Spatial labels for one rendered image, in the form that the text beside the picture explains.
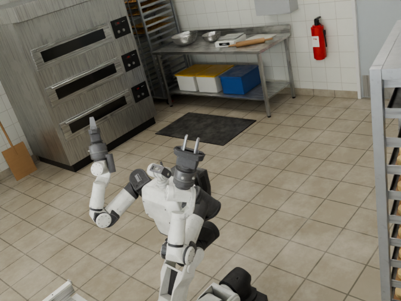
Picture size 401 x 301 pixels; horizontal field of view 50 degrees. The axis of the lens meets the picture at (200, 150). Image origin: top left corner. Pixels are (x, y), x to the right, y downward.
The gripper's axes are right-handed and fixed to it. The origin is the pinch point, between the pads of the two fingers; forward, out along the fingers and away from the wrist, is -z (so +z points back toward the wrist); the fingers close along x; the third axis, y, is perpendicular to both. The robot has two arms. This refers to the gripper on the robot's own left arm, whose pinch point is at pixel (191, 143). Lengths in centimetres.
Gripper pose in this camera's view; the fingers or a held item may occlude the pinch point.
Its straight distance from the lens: 169.7
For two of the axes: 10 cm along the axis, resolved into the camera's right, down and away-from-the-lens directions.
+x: -9.6, -2.6, 1.3
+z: -1.9, 9.0, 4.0
